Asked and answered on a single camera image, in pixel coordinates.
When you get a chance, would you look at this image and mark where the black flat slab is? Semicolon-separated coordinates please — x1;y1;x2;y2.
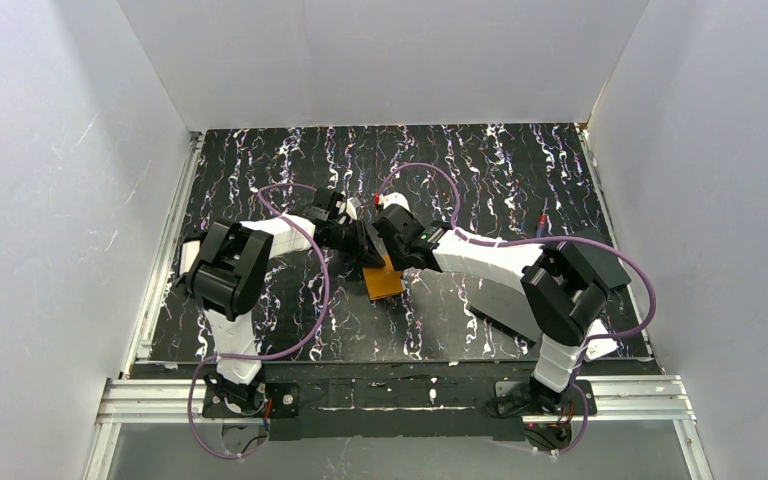
467;281;541;345

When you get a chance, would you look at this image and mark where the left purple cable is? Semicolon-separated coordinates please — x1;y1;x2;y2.
187;183;331;462

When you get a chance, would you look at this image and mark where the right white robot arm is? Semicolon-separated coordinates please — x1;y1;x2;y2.
372;204;630;396

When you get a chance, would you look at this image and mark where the white block in box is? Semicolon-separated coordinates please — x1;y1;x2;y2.
179;240;201;275

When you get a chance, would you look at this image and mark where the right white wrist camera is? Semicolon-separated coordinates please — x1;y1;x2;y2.
374;192;411;212

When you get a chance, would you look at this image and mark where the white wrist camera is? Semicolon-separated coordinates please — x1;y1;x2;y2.
374;192;411;212
343;197;362;221

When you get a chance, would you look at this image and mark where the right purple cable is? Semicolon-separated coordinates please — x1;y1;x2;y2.
373;162;658;458

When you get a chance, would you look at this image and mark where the blue red screwdriver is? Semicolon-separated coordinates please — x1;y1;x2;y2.
535;198;549;238

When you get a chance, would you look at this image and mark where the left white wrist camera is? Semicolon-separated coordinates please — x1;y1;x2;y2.
343;197;362;221

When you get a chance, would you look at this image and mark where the purple cable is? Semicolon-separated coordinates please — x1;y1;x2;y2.
373;162;658;458
187;183;331;462

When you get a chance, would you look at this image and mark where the orange card holder wallet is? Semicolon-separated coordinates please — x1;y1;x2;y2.
362;255;405;301

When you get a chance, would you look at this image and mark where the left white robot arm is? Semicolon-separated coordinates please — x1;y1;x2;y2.
176;188;385;410

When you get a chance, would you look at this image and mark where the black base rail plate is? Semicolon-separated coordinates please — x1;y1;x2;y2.
192;360;598;444

